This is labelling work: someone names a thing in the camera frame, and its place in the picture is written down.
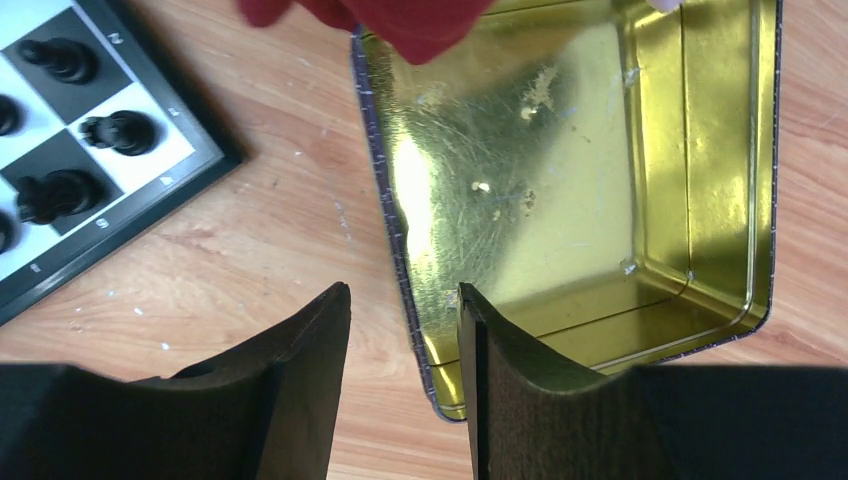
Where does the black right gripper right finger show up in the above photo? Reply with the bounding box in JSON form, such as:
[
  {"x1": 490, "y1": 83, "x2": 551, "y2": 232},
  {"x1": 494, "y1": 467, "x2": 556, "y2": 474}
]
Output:
[{"x1": 458, "y1": 283, "x2": 847, "y2": 479}]

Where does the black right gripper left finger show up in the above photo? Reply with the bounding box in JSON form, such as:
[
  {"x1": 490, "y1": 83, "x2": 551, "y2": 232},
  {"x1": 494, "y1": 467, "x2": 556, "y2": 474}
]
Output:
[{"x1": 1, "y1": 282, "x2": 351, "y2": 479}]

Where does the yellow metal tin tray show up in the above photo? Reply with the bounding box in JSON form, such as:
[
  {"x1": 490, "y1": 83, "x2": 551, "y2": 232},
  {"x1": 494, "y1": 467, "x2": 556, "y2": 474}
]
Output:
[{"x1": 351, "y1": 1, "x2": 783, "y2": 422}]

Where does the black pieces set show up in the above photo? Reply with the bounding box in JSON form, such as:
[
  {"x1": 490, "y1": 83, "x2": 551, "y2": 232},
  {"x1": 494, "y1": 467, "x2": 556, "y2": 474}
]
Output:
[{"x1": 1, "y1": 32, "x2": 194, "y2": 270}]

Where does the black white chessboard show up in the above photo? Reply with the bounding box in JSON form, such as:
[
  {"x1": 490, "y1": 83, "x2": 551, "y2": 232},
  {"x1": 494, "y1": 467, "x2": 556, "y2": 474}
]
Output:
[{"x1": 1, "y1": 1, "x2": 245, "y2": 322}]

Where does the dark red hanging shirt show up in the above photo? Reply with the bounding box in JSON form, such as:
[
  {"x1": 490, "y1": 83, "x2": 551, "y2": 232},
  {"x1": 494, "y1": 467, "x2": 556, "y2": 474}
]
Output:
[{"x1": 237, "y1": 0, "x2": 498, "y2": 66}]

